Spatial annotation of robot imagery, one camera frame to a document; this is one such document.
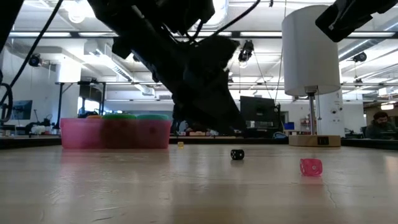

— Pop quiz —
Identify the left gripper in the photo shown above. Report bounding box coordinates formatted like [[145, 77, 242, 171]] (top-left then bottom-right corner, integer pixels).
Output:
[[172, 34, 247, 134]]

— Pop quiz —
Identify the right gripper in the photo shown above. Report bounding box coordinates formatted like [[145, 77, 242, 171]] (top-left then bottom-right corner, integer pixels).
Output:
[[315, 0, 398, 43]]

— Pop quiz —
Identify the small black die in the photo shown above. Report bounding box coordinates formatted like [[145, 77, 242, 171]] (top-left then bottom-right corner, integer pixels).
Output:
[[230, 149, 245, 161]]

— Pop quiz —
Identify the large teal foam die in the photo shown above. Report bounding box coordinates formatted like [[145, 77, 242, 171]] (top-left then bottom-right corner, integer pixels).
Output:
[[136, 113, 170, 149]]

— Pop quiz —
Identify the large green foam die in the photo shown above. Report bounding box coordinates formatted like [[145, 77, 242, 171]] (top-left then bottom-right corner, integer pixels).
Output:
[[101, 113, 138, 149]]

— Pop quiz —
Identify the black ceiling spotlight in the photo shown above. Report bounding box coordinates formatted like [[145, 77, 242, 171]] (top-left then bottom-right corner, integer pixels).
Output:
[[353, 51, 368, 63], [27, 52, 42, 68], [237, 39, 255, 63]]

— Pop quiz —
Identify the white cylinder lamp wooden base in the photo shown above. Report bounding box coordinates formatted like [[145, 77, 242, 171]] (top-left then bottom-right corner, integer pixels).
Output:
[[281, 4, 342, 147]]

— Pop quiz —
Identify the large black monitor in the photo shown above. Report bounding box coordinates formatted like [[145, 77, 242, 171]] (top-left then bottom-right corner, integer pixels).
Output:
[[239, 95, 277, 123]]

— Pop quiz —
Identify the long light bar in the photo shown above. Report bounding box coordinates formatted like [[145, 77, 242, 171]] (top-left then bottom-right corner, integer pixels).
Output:
[[7, 30, 398, 39]]

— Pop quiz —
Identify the person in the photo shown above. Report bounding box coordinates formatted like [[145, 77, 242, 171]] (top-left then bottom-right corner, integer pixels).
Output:
[[364, 111, 398, 140]]

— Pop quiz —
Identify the small pink translucent die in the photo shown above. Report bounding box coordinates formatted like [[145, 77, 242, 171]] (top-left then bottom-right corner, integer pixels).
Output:
[[299, 158, 323, 177]]

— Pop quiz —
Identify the pink translucent plastic bin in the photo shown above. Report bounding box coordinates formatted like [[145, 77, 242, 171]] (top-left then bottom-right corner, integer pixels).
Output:
[[60, 117, 172, 149]]

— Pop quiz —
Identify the monitor with blue screen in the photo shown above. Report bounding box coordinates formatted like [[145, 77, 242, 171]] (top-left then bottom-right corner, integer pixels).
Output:
[[11, 100, 34, 121]]

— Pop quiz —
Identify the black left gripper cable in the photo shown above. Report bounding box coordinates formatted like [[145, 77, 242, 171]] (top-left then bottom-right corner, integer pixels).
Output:
[[186, 0, 262, 44]]

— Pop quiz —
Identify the silver ventilation duct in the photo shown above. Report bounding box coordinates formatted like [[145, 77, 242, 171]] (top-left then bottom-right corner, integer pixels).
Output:
[[198, 0, 229, 30]]

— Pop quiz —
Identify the black background rig frame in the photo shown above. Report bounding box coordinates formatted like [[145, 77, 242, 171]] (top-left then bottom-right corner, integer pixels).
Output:
[[55, 80, 107, 130]]

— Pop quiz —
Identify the black aluminium table frame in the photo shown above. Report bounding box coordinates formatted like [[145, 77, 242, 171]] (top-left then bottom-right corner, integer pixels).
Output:
[[0, 136, 398, 151]]

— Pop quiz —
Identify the black hanging cable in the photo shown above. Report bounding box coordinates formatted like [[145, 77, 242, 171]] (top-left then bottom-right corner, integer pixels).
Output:
[[0, 0, 65, 124]]

